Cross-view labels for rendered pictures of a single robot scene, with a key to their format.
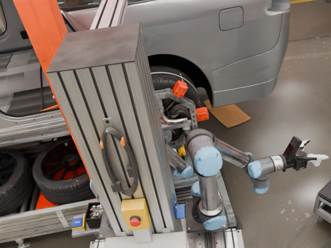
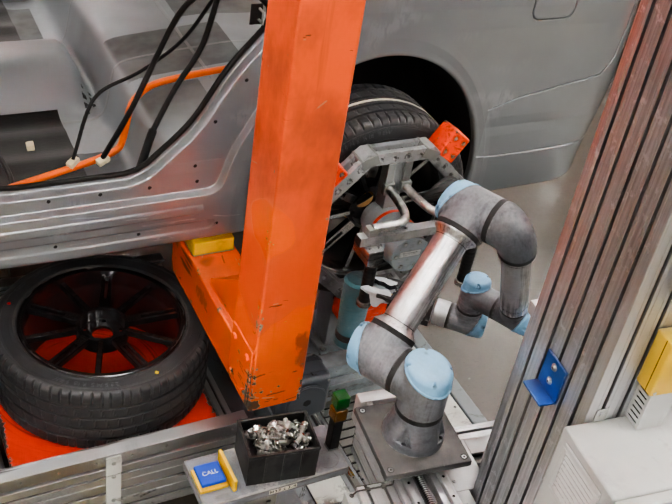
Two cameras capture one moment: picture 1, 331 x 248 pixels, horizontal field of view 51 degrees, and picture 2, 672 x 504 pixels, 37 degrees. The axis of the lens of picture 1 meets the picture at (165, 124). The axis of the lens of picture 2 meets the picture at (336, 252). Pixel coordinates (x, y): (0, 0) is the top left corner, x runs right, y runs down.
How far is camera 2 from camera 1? 1.50 m
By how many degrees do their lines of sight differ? 26
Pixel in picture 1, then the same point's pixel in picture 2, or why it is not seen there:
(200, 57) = (477, 73)
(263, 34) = (599, 37)
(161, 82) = (409, 123)
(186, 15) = not seen: outside the picture
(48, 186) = (78, 392)
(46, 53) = (321, 17)
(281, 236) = not seen: hidden behind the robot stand
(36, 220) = (42, 489)
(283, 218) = not seen: hidden behind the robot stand
